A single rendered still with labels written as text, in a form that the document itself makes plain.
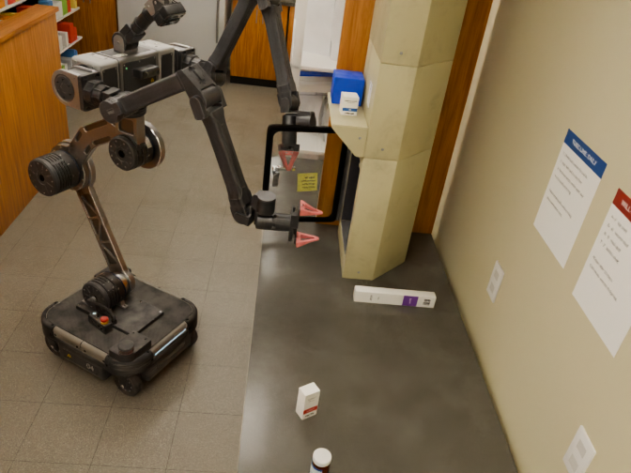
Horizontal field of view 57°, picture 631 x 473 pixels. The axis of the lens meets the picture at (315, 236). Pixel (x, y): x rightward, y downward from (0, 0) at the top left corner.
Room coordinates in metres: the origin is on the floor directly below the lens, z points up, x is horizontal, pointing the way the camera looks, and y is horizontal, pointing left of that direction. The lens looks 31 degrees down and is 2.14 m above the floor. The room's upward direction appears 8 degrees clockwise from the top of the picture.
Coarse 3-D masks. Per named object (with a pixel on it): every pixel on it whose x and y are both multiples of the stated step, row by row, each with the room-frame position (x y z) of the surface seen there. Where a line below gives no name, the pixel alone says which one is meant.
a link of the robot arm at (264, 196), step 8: (256, 192) 1.58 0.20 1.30; (264, 192) 1.59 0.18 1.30; (272, 192) 1.60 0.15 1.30; (256, 200) 1.57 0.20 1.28; (264, 200) 1.55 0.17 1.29; (272, 200) 1.56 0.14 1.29; (256, 208) 1.57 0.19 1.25; (264, 208) 1.55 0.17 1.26; (272, 208) 1.56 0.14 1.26; (240, 216) 1.58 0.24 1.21; (248, 216) 1.57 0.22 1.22; (248, 224) 1.57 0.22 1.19
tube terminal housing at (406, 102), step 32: (384, 64) 1.70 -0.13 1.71; (448, 64) 1.85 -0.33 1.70; (384, 96) 1.71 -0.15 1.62; (416, 96) 1.73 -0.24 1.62; (384, 128) 1.71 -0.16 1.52; (416, 128) 1.77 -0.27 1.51; (384, 160) 1.71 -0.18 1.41; (416, 160) 1.80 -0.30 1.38; (384, 192) 1.71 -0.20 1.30; (416, 192) 1.84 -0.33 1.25; (352, 224) 1.70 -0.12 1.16; (384, 224) 1.71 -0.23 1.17; (352, 256) 1.71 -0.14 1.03; (384, 256) 1.75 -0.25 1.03
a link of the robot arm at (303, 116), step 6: (282, 102) 2.06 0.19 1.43; (288, 102) 2.06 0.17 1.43; (282, 108) 2.06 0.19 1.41; (288, 108) 2.05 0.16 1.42; (300, 114) 2.05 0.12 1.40; (306, 114) 2.04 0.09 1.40; (312, 114) 2.04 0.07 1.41; (300, 120) 2.03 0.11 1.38; (306, 120) 2.02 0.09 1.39; (312, 120) 2.04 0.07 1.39
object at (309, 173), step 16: (272, 144) 1.93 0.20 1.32; (288, 144) 1.95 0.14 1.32; (304, 144) 1.96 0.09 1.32; (320, 144) 1.98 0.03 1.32; (336, 144) 2.00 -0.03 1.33; (272, 160) 1.93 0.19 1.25; (288, 160) 1.95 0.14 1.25; (304, 160) 1.97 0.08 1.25; (320, 160) 1.98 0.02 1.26; (336, 160) 2.00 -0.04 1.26; (272, 176) 1.94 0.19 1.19; (288, 176) 1.95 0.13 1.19; (304, 176) 1.97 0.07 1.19; (320, 176) 1.98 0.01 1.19; (336, 176) 2.00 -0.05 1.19; (288, 192) 1.95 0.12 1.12; (304, 192) 1.97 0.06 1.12; (320, 192) 1.99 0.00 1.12; (288, 208) 1.95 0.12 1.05; (304, 208) 1.97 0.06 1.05; (320, 208) 1.99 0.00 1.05
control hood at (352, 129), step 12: (336, 108) 1.85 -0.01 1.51; (360, 108) 1.88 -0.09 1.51; (336, 120) 1.73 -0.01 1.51; (348, 120) 1.75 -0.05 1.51; (360, 120) 1.76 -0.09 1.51; (336, 132) 1.70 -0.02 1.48; (348, 132) 1.70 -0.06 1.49; (360, 132) 1.70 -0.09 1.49; (348, 144) 1.70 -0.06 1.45; (360, 144) 1.70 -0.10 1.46; (360, 156) 1.70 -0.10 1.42
